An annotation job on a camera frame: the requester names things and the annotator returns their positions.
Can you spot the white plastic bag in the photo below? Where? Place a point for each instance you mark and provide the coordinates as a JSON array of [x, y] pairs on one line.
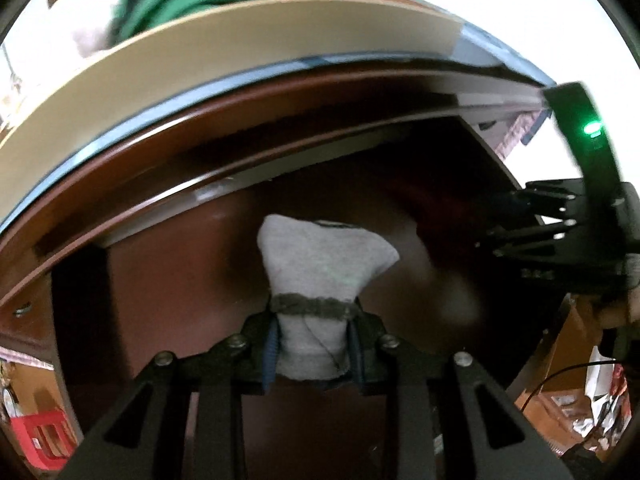
[[602, 390]]

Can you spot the grey sock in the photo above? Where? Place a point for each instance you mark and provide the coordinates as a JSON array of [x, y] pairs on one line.
[[320, 270]]

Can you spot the cardboard box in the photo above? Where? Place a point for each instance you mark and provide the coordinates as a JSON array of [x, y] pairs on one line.
[[565, 350]]

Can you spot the pink patterned cloth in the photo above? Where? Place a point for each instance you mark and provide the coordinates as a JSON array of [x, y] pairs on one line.
[[25, 355], [515, 135]]

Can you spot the beige underwear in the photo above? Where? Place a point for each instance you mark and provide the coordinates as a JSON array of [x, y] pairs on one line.
[[90, 30]]

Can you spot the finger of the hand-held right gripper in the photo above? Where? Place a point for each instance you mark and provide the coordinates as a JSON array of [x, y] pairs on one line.
[[545, 247], [560, 200]]

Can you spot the brown dresser with beige top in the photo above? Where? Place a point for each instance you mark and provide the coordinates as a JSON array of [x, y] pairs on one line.
[[200, 60]]

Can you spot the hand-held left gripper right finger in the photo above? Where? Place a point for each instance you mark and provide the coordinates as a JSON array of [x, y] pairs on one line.
[[356, 360]]

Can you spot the person's right hand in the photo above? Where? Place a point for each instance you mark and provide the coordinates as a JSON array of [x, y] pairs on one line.
[[617, 312]]

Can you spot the red plastic stool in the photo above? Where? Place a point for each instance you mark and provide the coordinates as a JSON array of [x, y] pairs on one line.
[[42, 437]]

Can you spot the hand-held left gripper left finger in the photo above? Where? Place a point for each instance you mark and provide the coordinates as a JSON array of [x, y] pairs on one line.
[[270, 360]]

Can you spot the dark red underwear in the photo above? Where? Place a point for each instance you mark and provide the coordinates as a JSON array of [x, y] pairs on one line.
[[440, 210]]

